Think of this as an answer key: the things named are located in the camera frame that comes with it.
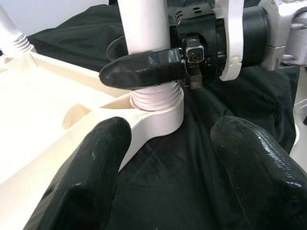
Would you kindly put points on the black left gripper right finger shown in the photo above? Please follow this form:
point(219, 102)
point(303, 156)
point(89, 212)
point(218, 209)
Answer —
point(263, 187)

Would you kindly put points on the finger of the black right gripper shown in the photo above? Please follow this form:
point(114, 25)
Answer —
point(139, 70)
point(117, 49)

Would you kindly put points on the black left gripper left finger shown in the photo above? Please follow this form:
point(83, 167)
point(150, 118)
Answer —
point(91, 179)

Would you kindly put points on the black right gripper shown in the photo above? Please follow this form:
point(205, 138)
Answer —
point(204, 26)

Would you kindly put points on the white plastic table leg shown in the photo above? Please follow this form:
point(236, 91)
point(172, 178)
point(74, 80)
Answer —
point(9, 26)
point(144, 24)

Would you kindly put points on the white plastic table top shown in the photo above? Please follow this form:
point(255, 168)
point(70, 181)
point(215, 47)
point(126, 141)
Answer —
point(36, 107)

